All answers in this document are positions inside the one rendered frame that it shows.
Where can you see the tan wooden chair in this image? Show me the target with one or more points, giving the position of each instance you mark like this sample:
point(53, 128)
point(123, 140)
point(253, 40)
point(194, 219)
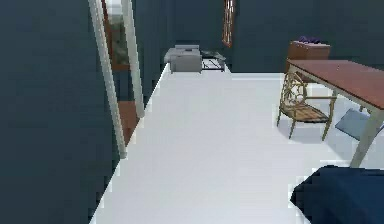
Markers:
point(297, 106)

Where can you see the brown wooden chest of drawers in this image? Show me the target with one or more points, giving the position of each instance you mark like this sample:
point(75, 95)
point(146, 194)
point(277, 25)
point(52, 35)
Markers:
point(308, 51)

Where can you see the purple object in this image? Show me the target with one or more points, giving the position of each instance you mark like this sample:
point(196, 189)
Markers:
point(309, 39)

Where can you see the brown top white leg table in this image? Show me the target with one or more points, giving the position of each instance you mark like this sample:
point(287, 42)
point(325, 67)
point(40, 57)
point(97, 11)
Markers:
point(350, 78)

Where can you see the pale blue floor cushion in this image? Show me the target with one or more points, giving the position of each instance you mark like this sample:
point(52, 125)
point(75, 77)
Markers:
point(356, 123)

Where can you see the glass top black frame table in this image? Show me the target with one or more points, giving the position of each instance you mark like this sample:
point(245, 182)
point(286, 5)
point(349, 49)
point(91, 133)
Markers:
point(213, 60)

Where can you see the white door frame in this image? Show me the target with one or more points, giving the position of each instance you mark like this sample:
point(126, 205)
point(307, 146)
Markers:
point(111, 76)

